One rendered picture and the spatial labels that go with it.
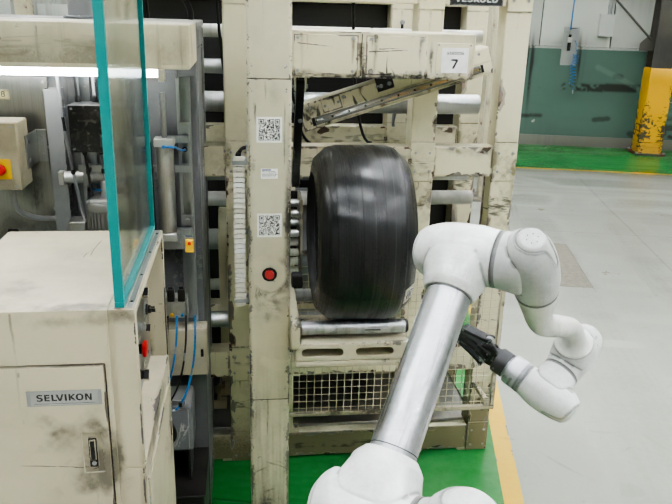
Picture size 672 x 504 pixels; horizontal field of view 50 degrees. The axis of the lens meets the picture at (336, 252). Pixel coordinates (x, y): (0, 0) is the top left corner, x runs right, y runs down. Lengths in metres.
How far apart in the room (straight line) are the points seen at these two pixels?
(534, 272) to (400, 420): 0.42
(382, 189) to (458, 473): 1.54
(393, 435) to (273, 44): 1.16
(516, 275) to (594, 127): 10.05
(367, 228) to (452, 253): 0.50
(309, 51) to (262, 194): 0.50
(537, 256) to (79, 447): 1.04
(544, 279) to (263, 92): 0.99
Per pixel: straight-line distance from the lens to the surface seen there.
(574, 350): 2.08
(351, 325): 2.28
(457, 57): 2.49
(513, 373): 2.08
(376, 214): 2.07
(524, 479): 3.29
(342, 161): 2.16
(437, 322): 1.56
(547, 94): 11.39
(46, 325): 1.56
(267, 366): 2.40
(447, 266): 1.60
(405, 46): 2.44
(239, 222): 2.22
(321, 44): 2.40
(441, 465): 3.29
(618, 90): 11.61
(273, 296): 2.30
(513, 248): 1.57
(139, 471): 1.70
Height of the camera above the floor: 1.85
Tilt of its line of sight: 18 degrees down
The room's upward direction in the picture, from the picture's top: 2 degrees clockwise
